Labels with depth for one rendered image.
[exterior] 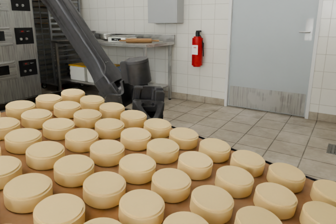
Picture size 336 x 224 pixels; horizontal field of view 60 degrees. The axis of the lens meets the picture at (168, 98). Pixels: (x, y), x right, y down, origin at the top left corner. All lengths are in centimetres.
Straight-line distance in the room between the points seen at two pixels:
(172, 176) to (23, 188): 17
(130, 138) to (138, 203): 15
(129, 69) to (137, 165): 34
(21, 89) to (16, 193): 421
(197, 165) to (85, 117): 23
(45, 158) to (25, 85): 417
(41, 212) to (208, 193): 18
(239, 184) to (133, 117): 24
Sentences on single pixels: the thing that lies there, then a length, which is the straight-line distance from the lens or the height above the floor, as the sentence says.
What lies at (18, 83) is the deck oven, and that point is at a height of 35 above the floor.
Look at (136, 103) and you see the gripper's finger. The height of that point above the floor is 99.
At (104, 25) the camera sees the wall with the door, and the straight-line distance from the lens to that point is 534.
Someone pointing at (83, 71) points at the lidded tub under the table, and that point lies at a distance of 486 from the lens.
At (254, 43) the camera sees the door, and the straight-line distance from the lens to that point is 402.
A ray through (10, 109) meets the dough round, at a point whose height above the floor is 101.
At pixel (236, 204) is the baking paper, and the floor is 94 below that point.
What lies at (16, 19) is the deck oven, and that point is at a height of 119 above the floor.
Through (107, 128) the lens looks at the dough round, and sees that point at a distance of 49.
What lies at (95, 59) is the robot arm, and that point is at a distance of 76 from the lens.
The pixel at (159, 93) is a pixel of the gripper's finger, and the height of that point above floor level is 101.
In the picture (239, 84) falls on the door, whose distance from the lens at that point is 414.
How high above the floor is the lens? 116
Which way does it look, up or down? 15 degrees down
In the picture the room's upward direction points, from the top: straight up
